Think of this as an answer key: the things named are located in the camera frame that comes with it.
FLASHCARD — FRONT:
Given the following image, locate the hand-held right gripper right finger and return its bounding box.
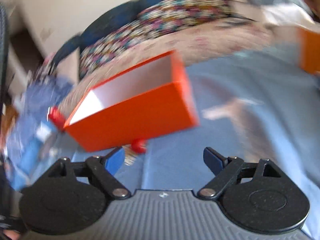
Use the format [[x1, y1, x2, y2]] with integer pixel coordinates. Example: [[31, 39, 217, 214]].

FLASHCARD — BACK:
[[197, 147, 283, 200]]

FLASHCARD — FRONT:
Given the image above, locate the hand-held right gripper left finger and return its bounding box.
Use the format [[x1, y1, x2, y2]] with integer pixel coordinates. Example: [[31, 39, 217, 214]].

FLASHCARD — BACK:
[[46, 147, 132, 200]]

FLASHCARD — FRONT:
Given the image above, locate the red cherry tomato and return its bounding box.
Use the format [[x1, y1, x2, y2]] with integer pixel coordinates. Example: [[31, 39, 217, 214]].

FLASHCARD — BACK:
[[131, 139, 147, 153]]

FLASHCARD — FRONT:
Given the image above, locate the orange cardboard box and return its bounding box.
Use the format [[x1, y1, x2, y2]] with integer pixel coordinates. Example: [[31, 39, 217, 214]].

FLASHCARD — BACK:
[[64, 51, 200, 152]]

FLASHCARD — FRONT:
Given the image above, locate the blue printed tablecloth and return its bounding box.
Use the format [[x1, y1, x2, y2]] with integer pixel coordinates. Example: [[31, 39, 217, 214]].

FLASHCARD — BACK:
[[57, 42, 320, 240]]

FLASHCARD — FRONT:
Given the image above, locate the red soda can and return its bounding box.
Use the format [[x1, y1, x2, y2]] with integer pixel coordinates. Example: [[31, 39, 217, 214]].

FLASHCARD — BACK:
[[48, 107, 67, 132]]

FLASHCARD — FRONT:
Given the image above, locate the blue white patterned sheet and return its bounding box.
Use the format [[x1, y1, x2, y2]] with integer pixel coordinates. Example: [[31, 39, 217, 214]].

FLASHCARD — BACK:
[[5, 76, 75, 190]]

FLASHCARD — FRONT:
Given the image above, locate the pink quilted sofa cover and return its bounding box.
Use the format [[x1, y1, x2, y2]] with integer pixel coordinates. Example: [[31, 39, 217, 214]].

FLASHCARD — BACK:
[[75, 21, 275, 85]]

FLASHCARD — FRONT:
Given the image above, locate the orange canister with white lid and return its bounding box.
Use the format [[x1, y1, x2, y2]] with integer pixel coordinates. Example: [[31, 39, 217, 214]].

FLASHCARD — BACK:
[[299, 27, 320, 75]]

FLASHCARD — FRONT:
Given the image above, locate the blue patterned cushion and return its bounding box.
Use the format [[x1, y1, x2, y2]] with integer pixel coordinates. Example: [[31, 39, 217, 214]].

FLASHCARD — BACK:
[[81, 0, 175, 48]]

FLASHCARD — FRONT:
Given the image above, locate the large floral cushion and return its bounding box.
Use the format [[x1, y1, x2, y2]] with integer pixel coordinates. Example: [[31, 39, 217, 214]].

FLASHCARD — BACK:
[[136, 0, 235, 38]]

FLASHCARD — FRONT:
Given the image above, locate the grey ribbed strap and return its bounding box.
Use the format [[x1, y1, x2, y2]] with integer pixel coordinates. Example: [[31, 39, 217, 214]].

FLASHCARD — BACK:
[[0, 4, 11, 100]]

